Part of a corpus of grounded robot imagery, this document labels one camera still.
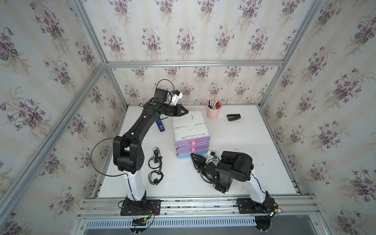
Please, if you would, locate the white drawer cabinet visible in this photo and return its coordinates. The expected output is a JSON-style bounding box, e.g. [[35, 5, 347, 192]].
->
[[171, 110, 211, 145]]

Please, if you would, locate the black stapler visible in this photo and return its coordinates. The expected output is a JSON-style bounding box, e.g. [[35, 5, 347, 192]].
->
[[226, 114, 241, 121]]

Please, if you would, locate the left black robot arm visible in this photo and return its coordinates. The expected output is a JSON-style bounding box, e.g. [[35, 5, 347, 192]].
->
[[113, 89, 189, 210]]

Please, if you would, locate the pink pen holder cup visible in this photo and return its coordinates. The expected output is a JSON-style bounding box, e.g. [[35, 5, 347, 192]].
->
[[206, 100, 221, 120]]

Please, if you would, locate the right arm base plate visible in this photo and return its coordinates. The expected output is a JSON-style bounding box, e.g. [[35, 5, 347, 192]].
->
[[236, 195, 279, 215]]

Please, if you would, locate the purple top drawer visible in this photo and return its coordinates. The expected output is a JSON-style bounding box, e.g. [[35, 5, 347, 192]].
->
[[175, 135, 211, 148]]

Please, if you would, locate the aluminium mounting rail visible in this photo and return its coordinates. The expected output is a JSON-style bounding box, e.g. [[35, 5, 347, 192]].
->
[[77, 194, 321, 219]]

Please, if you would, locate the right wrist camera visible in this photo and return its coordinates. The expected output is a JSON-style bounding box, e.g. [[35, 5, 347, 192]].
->
[[205, 150, 218, 164]]

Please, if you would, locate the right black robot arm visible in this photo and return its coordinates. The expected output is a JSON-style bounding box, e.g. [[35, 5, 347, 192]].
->
[[191, 151, 277, 210]]

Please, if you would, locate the blue bottom drawer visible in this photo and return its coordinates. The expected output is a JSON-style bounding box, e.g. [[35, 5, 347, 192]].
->
[[177, 149, 209, 160]]

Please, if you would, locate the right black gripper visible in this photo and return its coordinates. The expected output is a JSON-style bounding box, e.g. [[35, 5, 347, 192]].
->
[[190, 156, 216, 187]]

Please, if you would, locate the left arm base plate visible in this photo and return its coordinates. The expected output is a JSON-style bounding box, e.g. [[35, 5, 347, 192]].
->
[[120, 198, 162, 216]]

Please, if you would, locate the purple drawer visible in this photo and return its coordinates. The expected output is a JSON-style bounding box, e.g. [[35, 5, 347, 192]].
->
[[175, 135, 211, 148], [176, 143, 210, 154]]

